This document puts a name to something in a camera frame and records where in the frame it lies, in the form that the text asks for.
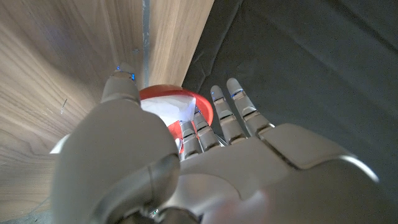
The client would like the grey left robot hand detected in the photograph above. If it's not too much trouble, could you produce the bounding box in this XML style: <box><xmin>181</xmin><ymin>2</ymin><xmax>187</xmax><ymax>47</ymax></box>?
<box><xmin>49</xmin><ymin>62</ymin><xmax>398</xmax><ymax>224</ymax></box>

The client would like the red bowl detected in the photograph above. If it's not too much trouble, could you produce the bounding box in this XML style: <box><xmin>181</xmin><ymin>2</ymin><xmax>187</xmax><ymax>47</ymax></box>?
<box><xmin>139</xmin><ymin>83</ymin><xmax>215</xmax><ymax>155</ymax></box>

